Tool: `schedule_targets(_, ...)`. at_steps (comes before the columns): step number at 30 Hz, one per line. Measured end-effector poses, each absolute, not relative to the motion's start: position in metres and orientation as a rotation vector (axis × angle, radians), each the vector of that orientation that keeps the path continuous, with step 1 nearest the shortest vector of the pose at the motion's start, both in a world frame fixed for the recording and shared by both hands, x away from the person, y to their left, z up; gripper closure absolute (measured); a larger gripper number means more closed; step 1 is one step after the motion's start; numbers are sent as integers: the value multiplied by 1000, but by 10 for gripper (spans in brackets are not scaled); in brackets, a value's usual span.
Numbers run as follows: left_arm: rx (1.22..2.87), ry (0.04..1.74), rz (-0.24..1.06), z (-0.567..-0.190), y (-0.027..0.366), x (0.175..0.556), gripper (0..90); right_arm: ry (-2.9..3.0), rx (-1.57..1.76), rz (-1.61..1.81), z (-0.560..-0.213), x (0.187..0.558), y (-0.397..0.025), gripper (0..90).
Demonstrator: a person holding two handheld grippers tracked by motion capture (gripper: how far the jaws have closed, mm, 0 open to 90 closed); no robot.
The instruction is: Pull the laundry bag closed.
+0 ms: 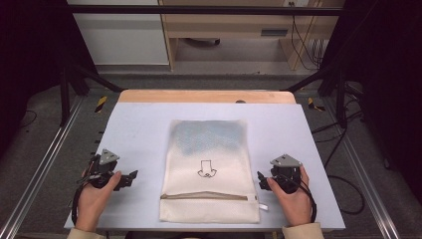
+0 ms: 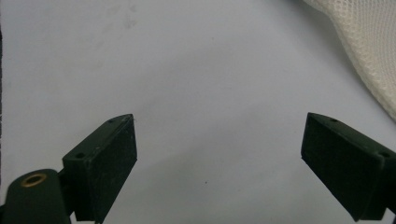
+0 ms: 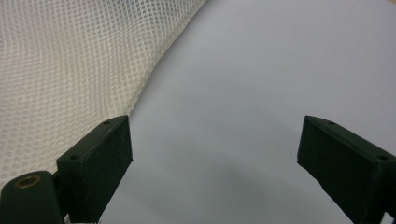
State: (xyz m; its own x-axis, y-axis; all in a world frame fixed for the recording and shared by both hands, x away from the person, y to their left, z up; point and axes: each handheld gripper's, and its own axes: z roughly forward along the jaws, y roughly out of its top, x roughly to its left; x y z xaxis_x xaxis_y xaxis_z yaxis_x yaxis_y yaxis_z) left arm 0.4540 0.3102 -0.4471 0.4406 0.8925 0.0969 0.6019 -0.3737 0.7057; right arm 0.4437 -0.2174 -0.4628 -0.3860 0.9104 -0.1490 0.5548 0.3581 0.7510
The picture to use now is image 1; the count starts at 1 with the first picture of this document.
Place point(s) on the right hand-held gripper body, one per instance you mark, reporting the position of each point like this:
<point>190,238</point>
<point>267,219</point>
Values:
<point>287,176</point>

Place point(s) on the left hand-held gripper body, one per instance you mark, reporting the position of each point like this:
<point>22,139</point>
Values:
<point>103,167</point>

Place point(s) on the white mesh laundry bag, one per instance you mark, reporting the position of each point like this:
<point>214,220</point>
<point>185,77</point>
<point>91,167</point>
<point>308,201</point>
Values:
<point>209,186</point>

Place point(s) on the person's right hand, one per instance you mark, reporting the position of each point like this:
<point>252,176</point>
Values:
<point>295,207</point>

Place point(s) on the person's left hand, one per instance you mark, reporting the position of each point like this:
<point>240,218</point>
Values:
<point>91,205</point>

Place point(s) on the white table mat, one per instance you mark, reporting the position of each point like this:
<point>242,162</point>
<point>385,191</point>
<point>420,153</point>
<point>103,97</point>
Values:
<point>139,132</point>

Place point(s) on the yellow black tape strip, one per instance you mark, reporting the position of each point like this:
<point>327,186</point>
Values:
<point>313,104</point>
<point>101,103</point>

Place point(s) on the black metal stand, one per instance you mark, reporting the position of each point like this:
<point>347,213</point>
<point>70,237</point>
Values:
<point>341,103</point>
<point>65,99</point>

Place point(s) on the black curtain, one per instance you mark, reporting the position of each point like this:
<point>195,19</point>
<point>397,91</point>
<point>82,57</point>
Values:
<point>30,66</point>
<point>388,83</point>

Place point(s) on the white cabinet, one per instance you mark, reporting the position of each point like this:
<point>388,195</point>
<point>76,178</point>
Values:
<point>122,40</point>

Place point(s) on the light wooden desk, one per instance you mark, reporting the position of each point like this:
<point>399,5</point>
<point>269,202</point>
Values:
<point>229,25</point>

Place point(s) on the black crossbar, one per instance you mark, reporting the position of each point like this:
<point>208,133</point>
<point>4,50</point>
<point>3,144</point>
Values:
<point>199,9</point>

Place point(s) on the aluminium floor rail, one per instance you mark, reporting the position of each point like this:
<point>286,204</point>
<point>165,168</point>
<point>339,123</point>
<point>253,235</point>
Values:
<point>365,176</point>
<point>40,162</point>

